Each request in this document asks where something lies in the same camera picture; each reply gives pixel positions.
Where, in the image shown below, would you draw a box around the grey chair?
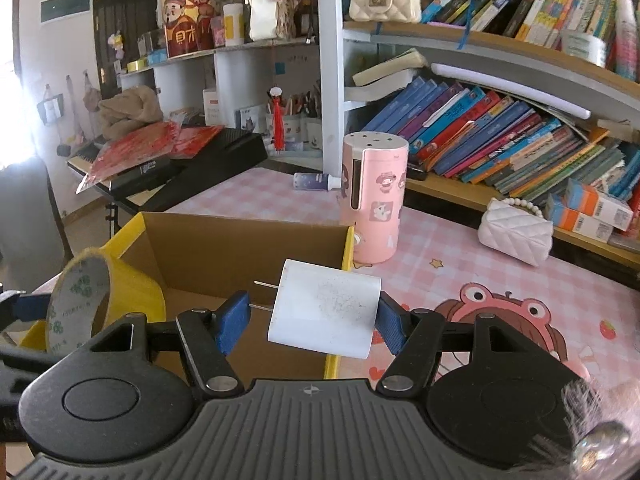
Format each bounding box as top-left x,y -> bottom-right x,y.
0,157 -> 73,281

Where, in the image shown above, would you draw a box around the hanging tote bag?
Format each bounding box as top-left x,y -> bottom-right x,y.
37,84 -> 66,126

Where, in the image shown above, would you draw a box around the black electronic keyboard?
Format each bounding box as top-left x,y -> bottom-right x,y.
67,127 -> 268,211

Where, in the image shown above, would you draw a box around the white round jar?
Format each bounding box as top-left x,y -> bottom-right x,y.
560,30 -> 608,68

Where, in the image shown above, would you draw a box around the dark door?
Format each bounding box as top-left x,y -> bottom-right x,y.
92,0 -> 158,98

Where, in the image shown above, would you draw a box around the pen holders with pencils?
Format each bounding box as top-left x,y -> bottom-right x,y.
280,82 -> 323,151

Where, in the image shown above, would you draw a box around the white and red box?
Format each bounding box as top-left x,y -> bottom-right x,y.
202,89 -> 226,127

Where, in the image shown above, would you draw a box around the yellow cardboard box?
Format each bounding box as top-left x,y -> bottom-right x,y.
20,211 -> 356,381

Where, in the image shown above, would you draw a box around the green wall sign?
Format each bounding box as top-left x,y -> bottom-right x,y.
40,0 -> 91,25

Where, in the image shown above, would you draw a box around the tall pink patterned bottle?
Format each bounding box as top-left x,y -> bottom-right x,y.
614,0 -> 640,81

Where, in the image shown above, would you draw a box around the pink cartoon cylindrical container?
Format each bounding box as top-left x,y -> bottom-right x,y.
340,131 -> 411,267

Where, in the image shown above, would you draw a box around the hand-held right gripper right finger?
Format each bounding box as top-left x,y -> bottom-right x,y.
374,292 -> 556,396

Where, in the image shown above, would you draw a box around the white side shelf unit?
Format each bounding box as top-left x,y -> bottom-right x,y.
117,37 -> 323,161

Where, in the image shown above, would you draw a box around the white frame wooden bookshelf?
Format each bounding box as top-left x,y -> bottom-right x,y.
317,0 -> 640,281

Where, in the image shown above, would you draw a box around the small purple starry bottle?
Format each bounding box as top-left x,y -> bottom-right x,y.
293,172 -> 346,193

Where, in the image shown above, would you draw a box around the white charger plug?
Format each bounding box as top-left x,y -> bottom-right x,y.
254,258 -> 383,360

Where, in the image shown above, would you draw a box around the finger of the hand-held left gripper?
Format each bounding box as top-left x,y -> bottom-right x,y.
0,344 -> 66,386
0,287 -> 53,333

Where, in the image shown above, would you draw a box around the fortune god paper lantern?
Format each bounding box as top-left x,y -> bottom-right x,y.
162,0 -> 217,58

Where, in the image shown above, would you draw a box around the blue ribbon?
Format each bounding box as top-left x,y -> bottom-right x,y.
457,0 -> 476,51

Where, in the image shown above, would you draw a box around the red patterned plastic bag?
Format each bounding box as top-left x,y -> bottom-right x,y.
75,121 -> 182,195

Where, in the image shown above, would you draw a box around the white quilted pearl-handle purse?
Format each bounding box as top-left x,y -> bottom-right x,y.
477,197 -> 555,267

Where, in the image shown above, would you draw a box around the thick beige lying book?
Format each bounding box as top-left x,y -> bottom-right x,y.
352,49 -> 431,88

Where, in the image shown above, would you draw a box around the brown crumpled cloth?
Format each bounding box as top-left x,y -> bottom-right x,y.
97,85 -> 163,142

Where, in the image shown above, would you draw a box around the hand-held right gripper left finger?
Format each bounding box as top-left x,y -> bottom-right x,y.
90,290 -> 251,395

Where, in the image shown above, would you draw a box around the yellow packing tape roll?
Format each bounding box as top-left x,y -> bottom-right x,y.
45,249 -> 167,357

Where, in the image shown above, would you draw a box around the white light bar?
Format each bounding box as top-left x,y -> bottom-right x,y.
430,62 -> 591,121

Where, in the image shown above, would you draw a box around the white bottle yellow label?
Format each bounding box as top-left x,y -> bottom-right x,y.
222,3 -> 246,46

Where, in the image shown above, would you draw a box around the red paper envelopes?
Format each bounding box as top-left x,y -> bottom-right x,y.
170,125 -> 226,159

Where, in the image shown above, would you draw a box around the pink checkered tablecloth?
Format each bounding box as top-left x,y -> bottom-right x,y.
165,167 -> 640,461

